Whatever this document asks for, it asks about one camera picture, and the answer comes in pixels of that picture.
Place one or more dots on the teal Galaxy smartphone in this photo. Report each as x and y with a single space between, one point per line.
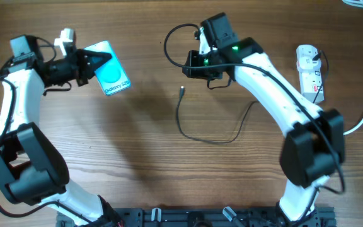
111 76

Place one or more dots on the white power strip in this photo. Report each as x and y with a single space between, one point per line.
310 82

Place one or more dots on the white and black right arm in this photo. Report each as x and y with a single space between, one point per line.
314 146

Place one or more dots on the white USB charger plug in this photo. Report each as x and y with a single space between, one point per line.
307 64

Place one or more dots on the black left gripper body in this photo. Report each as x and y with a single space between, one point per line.
77 68

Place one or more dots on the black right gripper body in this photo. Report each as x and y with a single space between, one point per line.
203 67

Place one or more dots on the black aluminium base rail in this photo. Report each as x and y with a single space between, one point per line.
197 217

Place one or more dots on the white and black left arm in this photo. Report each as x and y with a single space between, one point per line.
32 171

